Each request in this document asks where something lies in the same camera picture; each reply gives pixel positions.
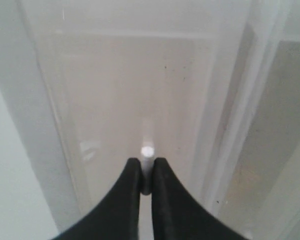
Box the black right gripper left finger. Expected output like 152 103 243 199
55 158 142 240

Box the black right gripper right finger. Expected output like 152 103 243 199
151 158 244 240

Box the clear drawer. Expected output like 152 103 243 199
0 0 291 240

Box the white plastic drawer cabinet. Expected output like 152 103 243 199
213 0 300 240

